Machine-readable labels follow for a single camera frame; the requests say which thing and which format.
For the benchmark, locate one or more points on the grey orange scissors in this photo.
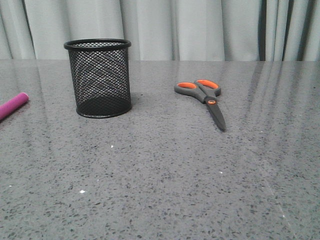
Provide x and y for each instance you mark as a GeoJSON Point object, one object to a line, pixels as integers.
{"type": "Point", "coordinates": [206, 91]}

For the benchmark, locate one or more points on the light grey curtain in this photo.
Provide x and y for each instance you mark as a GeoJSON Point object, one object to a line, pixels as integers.
{"type": "Point", "coordinates": [185, 30]}

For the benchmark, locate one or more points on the black mesh pen cup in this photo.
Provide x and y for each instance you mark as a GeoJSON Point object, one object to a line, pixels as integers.
{"type": "Point", "coordinates": [100, 76]}

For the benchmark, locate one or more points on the pink marker pen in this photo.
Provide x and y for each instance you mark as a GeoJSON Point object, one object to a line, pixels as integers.
{"type": "Point", "coordinates": [13, 104]}

